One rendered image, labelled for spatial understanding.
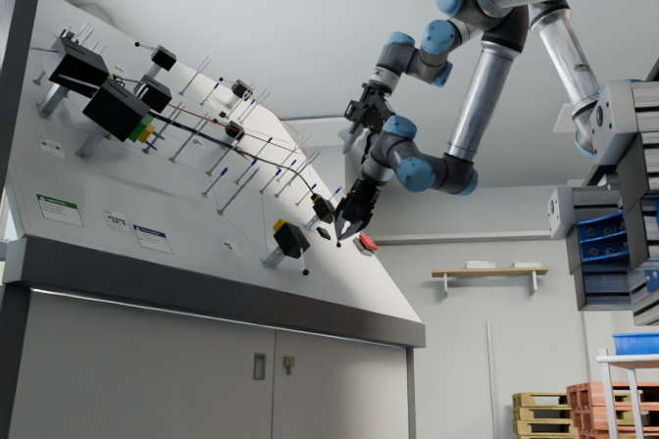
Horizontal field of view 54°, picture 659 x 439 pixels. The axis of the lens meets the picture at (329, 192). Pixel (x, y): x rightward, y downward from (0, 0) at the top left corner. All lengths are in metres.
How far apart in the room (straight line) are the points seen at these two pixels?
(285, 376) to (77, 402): 0.49
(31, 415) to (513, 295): 7.66
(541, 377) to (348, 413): 6.83
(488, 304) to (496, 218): 1.13
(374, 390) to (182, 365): 0.63
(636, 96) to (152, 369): 0.90
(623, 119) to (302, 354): 0.83
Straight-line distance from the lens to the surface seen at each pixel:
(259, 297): 1.32
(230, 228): 1.44
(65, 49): 1.27
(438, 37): 1.63
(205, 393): 1.27
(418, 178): 1.42
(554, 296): 8.50
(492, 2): 1.39
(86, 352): 1.11
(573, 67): 1.85
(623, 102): 1.08
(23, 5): 1.12
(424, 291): 8.40
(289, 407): 1.44
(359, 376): 1.65
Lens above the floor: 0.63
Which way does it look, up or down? 19 degrees up
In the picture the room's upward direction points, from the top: 1 degrees clockwise
